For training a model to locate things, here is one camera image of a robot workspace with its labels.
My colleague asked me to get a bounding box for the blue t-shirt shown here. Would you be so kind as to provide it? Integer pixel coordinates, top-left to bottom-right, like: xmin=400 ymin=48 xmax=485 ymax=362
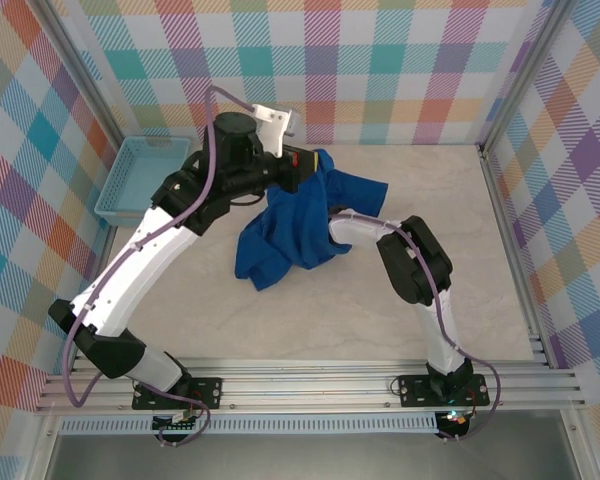
xmin=232 ymin=148 xmax=390 ymax=292

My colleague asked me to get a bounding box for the light blue plastic basket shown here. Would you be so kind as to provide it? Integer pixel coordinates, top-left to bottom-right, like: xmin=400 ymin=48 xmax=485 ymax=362
xmin=94 ymin=135 xmax=194 ymax=229

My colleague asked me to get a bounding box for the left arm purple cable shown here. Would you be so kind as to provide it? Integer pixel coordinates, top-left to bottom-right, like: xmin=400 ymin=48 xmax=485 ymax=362
xmin=62 ymin=85 xmax=256 ymax=448

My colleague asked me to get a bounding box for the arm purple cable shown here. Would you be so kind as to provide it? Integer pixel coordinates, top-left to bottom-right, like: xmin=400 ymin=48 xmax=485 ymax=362
xmin=332 ymin=212 xmax=504 ymax=444
xmin=62 ymin=85 xmax=256 ymax=448

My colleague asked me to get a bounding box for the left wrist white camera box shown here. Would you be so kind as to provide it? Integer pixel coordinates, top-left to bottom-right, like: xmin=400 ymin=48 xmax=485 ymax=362
xmin=251 ymin=102 xmax=297 ymax=160

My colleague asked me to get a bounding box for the aluminium side rail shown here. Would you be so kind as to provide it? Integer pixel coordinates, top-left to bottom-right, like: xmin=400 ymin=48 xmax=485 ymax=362
xmin=478 ymin=143 xmax=556 ymax=370
xmin=69 ymin=219 xmax=121 ymax=364

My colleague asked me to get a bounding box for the aluminium frame post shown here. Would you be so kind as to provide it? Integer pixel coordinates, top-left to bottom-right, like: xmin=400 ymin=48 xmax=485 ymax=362
xmin=477 ymin=0 xmax=579 ymax=154
xmin=39 ymin=0 xmax=129 ymax=146

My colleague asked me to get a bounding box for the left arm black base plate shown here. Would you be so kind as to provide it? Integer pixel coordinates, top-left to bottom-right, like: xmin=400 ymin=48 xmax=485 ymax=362
xmin=132 ymin=376 xmax=224 ymax=412

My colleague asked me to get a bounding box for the aluminium mounting rail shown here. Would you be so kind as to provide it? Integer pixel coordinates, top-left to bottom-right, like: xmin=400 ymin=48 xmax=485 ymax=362
xmin=34 ymin=354 xmax=587 ymax=416

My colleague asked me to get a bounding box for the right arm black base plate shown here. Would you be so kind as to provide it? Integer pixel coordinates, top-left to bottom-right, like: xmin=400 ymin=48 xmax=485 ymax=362
xmin=397 ymin=373 xmax=491 ymax=409

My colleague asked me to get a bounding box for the slotted grey cable duct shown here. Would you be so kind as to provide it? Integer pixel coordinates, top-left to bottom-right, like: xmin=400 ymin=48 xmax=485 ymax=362
xmin=58 ymin=412 xmax=440 ymax=436

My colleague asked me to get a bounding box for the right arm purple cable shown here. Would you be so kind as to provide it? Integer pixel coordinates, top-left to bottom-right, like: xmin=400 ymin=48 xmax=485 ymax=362
xmin=332 ymin=212 xmax=504 ymax=444

